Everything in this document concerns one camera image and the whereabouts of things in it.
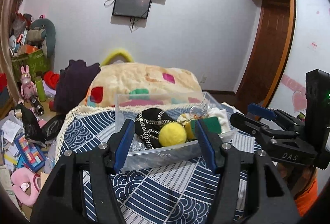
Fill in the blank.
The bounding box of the white wardrobe door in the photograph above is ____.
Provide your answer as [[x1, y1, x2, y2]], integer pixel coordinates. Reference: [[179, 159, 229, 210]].
[[268, 0, 329, 116]]

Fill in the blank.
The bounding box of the yellow floral fabric scrunchie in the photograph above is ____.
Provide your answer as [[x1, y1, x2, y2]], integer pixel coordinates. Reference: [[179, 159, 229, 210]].
[[176, 113, 199, 126]]

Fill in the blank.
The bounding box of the pink rabbit toy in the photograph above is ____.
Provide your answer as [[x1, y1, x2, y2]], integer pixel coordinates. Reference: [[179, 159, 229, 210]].
[[21, 65, 38, 102]]

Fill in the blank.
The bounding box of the white drawstring pouch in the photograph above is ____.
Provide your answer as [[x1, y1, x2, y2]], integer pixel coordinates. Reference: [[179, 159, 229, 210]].
[[207, 107, 230, 133]]

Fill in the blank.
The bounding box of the clear plastic storage bin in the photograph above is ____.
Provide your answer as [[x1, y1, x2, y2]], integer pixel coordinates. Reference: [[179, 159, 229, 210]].
[[115, 92, 236, 172]]

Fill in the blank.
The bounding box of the green cardboard box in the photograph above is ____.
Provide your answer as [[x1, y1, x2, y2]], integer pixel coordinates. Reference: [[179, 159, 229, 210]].
[[11, 49, 50, 82]]

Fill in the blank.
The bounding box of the red cloth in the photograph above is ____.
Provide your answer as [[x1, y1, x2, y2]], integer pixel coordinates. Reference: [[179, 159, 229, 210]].
[[44, 70, 60, 90]]

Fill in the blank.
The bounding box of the black embroidered headband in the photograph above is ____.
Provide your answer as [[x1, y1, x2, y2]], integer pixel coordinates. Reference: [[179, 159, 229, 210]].
[[135, 108, 174, 149]]

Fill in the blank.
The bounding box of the blue white patterned tablecloth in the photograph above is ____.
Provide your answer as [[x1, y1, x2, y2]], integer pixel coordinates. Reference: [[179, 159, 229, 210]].
[[44, 102, 264, 224]]

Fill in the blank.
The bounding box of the beige plush blanket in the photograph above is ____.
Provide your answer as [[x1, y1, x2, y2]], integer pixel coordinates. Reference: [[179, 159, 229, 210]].
[[79, 63, 202, 107]]

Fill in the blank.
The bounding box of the green yellow sponge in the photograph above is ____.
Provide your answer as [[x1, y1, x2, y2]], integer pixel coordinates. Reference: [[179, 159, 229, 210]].
[[185, 117, 222, 140]]

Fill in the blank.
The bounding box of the dark purple garment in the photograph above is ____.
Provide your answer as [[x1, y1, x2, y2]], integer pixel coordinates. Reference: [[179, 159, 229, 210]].
[[53, 59, 101, 115]]

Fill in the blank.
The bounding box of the small wall monitor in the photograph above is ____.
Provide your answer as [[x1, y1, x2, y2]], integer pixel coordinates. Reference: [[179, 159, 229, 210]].
[[112, 0, 152, 19]]

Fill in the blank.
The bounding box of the pink plush pillow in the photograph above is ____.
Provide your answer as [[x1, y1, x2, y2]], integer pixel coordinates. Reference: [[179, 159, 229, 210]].
[[11, 168, 41, 207]]

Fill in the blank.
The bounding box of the green bottle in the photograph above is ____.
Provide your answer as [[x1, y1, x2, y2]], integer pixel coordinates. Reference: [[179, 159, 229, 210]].
[[35, 76, 46, 102]]

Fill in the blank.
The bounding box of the black flashlight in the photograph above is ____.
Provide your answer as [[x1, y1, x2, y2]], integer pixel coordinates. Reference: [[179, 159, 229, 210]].
[[29, 95, 44, 116]]

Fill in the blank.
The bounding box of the brown wooden door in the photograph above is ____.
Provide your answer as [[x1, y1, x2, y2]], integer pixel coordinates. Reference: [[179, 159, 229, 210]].
[[235, 0, 290, 114]]

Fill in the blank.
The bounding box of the yellow felt ball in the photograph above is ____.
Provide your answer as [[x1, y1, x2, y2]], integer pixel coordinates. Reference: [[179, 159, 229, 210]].
[[158, 122, 187, 147]]

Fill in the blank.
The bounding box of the yellow foam arch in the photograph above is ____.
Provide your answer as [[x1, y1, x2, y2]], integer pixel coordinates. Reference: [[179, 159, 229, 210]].
[[100, 48, 134, 67]]

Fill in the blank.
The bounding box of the colourful blue book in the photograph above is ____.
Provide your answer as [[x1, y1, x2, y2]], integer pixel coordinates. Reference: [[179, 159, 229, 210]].
[[14, 133, 46, 173]]

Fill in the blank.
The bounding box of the wall power outlet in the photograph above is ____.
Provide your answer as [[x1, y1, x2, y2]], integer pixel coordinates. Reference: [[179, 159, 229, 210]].
[[200, 74, 207, 83]]

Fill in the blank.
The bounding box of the black plastic bag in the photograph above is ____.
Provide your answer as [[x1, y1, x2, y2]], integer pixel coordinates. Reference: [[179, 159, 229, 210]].
[[16, 103, 65, 148]]

